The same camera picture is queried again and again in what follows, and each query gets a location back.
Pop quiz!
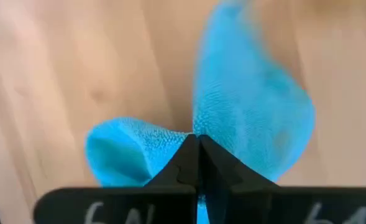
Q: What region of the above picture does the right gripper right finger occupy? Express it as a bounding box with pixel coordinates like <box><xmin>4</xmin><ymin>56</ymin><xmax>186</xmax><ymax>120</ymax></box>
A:
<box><xmin>199</xmin><ymin>134</ymin><xmax>366</xmax><ymax>224</ymax></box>

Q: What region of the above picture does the teal microfiber towel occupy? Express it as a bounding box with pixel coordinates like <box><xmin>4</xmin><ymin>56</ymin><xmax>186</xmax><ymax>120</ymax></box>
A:
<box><xmin>85</xmin><ymin>0</ymin><xmax>316</xmax><ymax>224</ymax></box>

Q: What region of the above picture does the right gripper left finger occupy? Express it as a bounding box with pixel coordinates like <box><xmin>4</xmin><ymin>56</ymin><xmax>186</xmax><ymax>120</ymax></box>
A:
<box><xmin>33</xmin><ymin>134</ymin><xmax>201</xmax><ymax>224</ymax></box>

